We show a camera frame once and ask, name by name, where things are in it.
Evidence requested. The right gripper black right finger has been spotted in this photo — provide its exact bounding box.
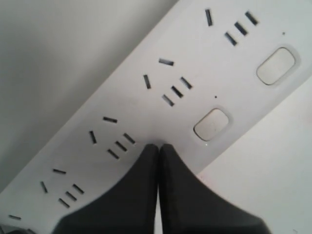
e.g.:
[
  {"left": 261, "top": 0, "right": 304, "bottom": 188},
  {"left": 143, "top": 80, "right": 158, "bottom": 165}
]
[{"left": 158, "top": 144, "right": 270, "bottom": 234}]

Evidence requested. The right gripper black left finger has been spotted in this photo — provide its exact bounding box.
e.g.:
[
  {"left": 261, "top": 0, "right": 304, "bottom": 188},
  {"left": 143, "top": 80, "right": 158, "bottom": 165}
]
[{"left": 53, "top": 144, "right": 158, "bottom": 234}]

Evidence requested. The white power strip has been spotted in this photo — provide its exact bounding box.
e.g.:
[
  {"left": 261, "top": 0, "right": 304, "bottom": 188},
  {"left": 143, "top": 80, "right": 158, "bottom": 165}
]
[{"left": 0, "top": 0, "right": 312, "bottom": 234}]

